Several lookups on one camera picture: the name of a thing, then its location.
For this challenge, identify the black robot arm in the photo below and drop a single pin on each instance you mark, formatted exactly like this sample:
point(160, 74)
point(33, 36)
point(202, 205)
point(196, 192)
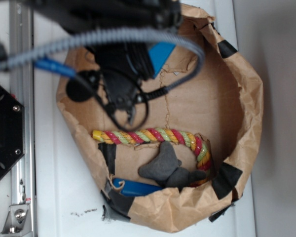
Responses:
point(80, 16)

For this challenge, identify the metal corner bracket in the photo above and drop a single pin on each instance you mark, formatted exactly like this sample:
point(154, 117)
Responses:
point(18, 221)

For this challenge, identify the blue cable connector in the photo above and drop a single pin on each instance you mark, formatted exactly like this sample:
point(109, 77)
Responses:
point(56, 67)

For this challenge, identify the brown paper bag bin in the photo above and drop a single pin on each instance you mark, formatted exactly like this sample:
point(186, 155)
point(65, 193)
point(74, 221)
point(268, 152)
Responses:
point(220, 109)

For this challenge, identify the grey plush toy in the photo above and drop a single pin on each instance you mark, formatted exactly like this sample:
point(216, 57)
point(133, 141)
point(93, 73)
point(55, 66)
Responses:
point(165, 169)

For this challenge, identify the aluminium frame rail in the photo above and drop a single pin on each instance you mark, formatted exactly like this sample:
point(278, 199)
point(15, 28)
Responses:
point(23, 181)

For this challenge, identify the blue cylinder tube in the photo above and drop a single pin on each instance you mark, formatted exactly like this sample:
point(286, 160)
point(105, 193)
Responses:
point(134, 189)

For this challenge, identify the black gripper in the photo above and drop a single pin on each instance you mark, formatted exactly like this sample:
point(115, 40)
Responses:
point(123, 67)

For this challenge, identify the multicolour twisted rope toy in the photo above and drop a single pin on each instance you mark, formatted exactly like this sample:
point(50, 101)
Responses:
point(158, 135)

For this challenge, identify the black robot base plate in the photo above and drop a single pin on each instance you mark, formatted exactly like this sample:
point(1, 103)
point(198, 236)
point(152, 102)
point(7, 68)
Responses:
point(11, 131)

